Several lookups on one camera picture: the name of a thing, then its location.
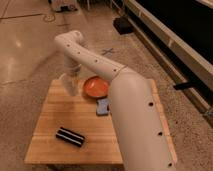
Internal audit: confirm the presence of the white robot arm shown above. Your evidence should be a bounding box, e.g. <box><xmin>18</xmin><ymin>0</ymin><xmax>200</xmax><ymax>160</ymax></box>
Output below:
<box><xmin>54</xmin><ymin>30</ymin><xmax>177</xmax><ymax>171</ymax></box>

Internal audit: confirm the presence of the orange ceramic bowl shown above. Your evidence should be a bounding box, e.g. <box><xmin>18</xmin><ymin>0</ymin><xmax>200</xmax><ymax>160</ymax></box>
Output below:
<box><xmin>83</xmin><ymin>76</ymin><xmax>109</xmax><ymax>98</ymax></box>

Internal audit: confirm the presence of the blue sponge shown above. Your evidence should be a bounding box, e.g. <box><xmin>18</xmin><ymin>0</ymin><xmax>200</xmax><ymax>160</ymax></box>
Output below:
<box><xmin>96</xmin><ymin>98</ymin><xmax>109</xmax><ymax>116</ymax></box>

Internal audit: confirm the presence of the wooden folding table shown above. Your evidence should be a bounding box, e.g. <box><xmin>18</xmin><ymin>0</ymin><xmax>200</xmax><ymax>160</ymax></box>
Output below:
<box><xmin>24</xmin><ymin>78</ymin><xmax>178</xmax><ymax>171</ymax></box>

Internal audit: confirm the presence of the black white striped box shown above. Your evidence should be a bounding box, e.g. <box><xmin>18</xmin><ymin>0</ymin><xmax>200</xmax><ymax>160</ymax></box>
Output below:
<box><xmin>56</xmin><ymin>127</ymin><xmax>85</xmax><ymax>147</ymax></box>

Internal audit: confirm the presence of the white equipment box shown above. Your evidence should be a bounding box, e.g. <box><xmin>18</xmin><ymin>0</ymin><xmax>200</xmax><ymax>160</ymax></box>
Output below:
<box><xmin>48</xmin><ymin>0</ymin><xmax>77</xmax><ymax>12</ymax></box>

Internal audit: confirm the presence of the black floor object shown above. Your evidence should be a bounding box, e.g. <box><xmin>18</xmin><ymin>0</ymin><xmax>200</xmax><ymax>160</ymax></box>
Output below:
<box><xmin>113</xmin><ymin>17</ymin><xmax>133</xmax><ymax>35</ymax></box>

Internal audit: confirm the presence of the floor cable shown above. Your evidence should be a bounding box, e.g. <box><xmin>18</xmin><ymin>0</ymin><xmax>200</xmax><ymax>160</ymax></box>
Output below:
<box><xmin>0</xmin><ymin>12</ymin><xmax>57</xmax><ymax>24</ymax></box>

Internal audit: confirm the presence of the long white rail frame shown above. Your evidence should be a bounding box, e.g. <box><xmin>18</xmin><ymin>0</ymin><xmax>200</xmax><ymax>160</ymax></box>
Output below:
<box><xmin>109</xmin><ymin>0</ymin><xmax>213</xmax><ymax>83</ymax></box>

